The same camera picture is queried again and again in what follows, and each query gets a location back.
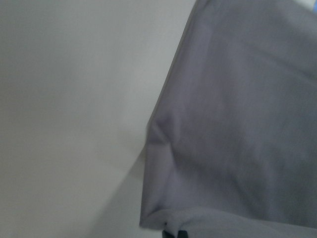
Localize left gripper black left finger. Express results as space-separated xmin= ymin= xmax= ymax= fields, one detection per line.
xmin=162 ymin=231 xmax=173 ymax=238

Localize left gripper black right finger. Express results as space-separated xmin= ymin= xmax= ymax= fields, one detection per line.
xmin=177 ymin=230 xmax=188 ymax=238

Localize brown t-shirt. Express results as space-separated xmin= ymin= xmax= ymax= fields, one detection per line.
xmin=140 ymin=0 xmax=317 ymax=238

